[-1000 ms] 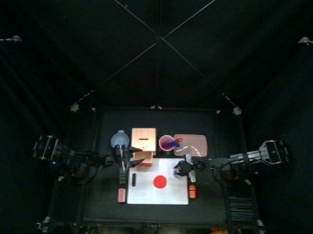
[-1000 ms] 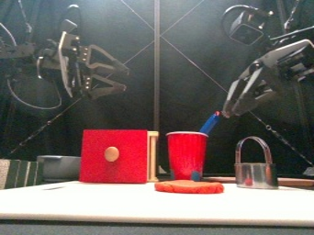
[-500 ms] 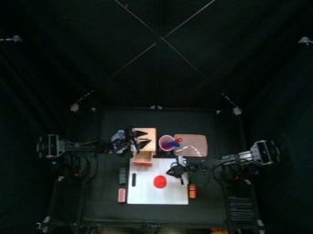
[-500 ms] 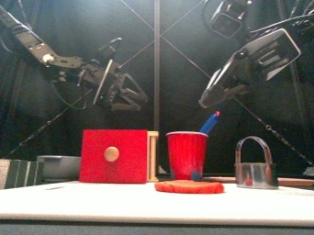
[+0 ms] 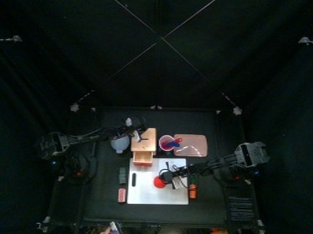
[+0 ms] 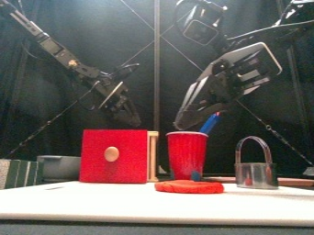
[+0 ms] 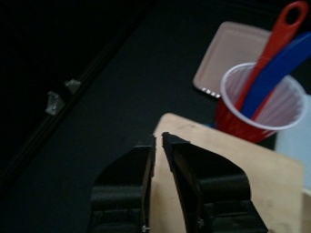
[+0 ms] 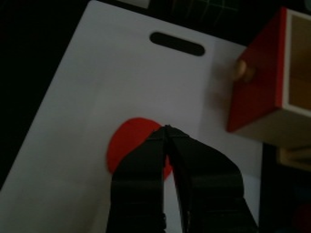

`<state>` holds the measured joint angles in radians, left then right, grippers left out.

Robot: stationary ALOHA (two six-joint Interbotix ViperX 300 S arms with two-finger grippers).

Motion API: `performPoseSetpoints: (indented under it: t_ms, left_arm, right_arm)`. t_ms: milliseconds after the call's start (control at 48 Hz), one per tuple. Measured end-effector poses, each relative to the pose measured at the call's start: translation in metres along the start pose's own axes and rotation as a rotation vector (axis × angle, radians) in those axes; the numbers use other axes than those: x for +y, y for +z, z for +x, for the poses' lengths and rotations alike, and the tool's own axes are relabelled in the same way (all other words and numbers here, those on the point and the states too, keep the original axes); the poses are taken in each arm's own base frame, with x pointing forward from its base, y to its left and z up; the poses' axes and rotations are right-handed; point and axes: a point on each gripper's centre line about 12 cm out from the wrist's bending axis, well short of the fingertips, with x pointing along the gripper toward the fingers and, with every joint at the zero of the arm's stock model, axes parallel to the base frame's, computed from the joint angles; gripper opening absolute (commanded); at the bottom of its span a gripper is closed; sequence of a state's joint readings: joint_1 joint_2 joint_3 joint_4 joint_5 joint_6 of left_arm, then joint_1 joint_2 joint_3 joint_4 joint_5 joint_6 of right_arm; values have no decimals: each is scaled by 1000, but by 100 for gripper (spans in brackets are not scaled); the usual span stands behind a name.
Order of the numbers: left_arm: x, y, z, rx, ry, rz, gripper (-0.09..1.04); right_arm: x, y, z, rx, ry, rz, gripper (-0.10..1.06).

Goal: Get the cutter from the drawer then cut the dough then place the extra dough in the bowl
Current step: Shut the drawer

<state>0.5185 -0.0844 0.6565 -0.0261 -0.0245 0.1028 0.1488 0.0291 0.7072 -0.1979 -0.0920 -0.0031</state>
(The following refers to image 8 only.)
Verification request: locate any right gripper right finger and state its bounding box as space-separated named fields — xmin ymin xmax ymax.
xmin=165 ymin=124 xmax=259 ymax=233

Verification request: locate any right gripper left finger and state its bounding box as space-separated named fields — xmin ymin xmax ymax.
xmin=105 ymin=126 xmax=169 ymax=233

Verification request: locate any red flat dough disc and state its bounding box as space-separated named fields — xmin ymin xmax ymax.
xmin=105 ymin=116 xmax=175 ymax=182

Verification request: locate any red-fronted wooden drawer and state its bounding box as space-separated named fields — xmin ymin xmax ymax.
xmin=224 ymin=6 xmax=311 ymax=149

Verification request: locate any white cutting board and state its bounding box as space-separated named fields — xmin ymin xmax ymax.
xmin=0 ymin=0 xmax=264 ymax=233

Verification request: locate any dark green gridded object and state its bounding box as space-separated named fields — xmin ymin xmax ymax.
xmin=168 ymin=0 xmax=244 ymax=22

